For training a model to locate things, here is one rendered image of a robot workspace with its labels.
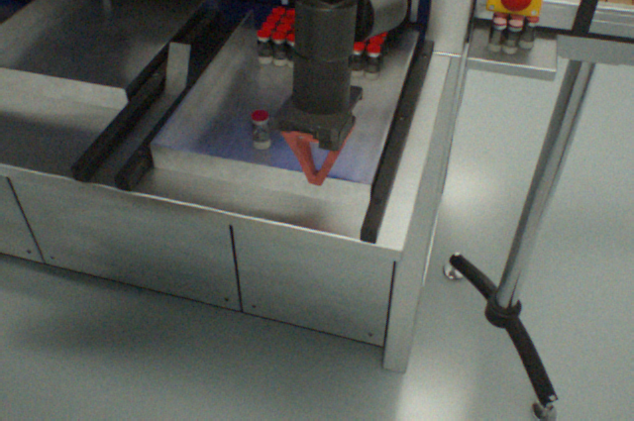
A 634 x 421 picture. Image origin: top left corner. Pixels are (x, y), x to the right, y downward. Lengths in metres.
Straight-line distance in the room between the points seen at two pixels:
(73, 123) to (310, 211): 0.35
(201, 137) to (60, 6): 0.44
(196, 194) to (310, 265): 0.68
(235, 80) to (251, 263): 0.62
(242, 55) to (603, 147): 1.65
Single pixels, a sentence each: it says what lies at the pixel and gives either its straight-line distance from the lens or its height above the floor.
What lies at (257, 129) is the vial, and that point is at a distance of 0.76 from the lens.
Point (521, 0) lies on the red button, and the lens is 0.90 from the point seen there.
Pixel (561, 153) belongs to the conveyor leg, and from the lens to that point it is 1.26.
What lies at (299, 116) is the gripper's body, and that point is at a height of 1.01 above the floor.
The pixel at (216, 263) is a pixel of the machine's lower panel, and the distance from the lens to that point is 1.48.
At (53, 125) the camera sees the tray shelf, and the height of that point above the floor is 0.88.
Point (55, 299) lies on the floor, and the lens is 1.86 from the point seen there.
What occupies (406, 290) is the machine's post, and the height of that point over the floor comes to 0.31.
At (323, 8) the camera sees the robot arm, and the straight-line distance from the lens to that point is 0.58.
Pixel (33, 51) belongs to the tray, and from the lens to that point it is 1.05.
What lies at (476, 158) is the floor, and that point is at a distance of 2.19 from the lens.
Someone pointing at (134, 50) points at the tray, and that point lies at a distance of 1.01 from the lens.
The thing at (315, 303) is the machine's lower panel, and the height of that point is 0.20.
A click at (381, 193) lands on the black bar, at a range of 0.70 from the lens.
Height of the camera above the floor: 1.38
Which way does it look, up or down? 42 degrees down
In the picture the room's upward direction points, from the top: straight up
